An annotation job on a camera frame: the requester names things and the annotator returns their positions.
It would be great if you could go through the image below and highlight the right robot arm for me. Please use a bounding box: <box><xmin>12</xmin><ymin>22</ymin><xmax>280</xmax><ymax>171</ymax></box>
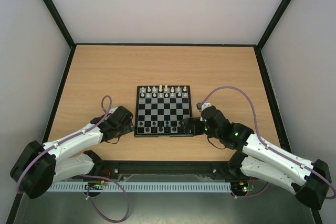
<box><xmin>180</xmin><ymin>103</ymin><xmax>331</xmax><ymax>210</ymax></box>

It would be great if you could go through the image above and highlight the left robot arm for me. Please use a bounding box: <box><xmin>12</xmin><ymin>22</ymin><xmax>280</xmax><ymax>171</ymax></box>
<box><xmin>10</xmin><ymin>106</ymin><xmax>134</xmax><ymax>199</ymax></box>

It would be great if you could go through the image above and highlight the black silver chess board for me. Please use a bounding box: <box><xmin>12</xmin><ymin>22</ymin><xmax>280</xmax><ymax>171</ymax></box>
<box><xmin>134</xmin><ymin>85</ymin><xmax>192</xmax><ymax>137</ymax></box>

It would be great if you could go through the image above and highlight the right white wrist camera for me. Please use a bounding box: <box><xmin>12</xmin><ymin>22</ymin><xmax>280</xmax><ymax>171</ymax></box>
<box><xmin>196</xmin><ymin>101</ymin><xmax>211</xmax><ymax>112</ymax></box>

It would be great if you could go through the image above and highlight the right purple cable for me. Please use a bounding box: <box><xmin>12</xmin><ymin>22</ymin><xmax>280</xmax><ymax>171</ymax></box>
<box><xmin>200</xmin><ymin>86</ymin><xmax>336</xmax><ymax>199</ymax></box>

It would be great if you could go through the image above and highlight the purple cable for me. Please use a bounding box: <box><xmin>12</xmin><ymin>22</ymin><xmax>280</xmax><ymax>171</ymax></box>
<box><xmin>16</xmin><ymin>95</ymin><xmax>131</xmax><ymax>222</ymax></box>
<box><xmin>200</xmin><ymin>86</ymin><xmax>336</xmax><ymax>199</ymax></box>

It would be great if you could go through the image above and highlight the grey slotted cable duct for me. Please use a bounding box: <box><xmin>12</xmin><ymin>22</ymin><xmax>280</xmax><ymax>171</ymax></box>
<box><xmin>48</xmin><ymin>182</ymin><xmax>232</xmax><ymax>193</ymax></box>

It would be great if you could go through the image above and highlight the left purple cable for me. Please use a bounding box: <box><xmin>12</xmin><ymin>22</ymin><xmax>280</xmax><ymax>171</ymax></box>
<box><xmin>16</xmin><ymin>95</ymin><xmax>131</xmax><ymax>222</ymax></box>

